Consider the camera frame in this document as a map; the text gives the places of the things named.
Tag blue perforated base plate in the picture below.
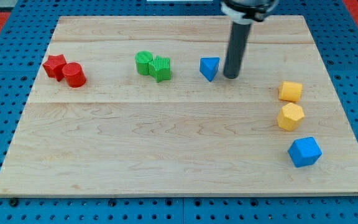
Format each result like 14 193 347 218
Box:
0 0 358 223

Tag light wooden board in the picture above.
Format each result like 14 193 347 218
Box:
0 16 358 198

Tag red star block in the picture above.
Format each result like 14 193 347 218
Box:
42 54 67 82

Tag green star block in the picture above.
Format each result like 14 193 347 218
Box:
149 55 171 83

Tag yellow hexagon block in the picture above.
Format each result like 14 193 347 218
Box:
277 103 305 131

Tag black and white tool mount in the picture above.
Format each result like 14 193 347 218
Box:
221 0 279 24

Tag blue triangle block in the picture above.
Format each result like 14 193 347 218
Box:
200 57 220 82

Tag green cylinder block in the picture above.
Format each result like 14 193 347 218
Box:
135 50 154 75

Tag yellow heart block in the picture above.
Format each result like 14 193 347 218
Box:
278 81 303 102

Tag red cylinder block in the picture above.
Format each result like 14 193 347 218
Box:
62 62 86 88

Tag blue cube block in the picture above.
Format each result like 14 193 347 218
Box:
288 137 323 167

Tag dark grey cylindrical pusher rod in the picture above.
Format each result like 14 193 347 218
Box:
223 22 252 79

